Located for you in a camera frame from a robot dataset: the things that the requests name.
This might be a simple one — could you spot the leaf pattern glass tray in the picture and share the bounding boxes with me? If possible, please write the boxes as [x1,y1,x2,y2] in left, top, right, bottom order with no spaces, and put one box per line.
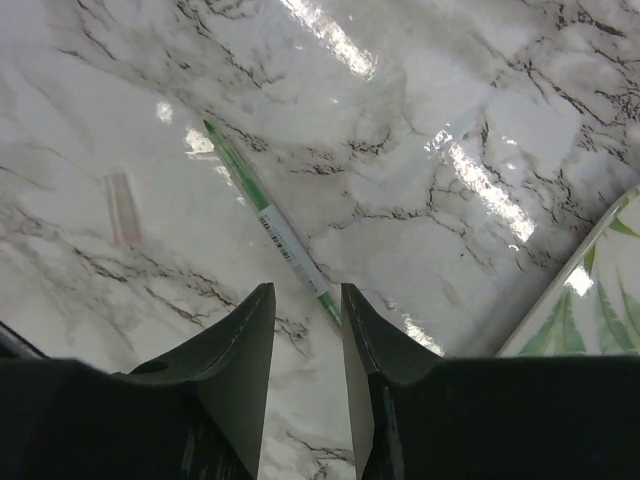
[499,187,639,357]

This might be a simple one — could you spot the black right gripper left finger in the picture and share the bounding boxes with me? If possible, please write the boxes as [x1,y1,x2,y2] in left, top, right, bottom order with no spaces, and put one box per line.
[110,283,276,479]

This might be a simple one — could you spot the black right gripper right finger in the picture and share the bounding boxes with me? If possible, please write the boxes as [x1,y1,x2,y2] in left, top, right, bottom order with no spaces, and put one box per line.
[340,282,501,480]

